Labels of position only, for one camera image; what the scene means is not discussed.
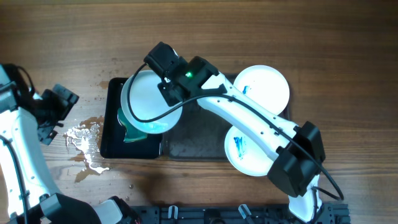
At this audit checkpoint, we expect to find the green yellow sponge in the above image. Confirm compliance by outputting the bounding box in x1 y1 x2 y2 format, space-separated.
118 108 147 143

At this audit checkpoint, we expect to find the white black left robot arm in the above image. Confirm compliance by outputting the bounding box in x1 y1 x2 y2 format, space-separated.
1 63 142 224

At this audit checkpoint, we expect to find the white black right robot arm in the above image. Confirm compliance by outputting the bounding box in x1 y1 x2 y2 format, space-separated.
144 42 325 222

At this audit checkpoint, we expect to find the dark brown serving tray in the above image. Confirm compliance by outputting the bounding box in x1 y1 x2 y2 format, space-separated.
161 73 292 162

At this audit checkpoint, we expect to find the black water basin tray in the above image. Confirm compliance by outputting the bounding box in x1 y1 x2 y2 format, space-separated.
100 78 162 159

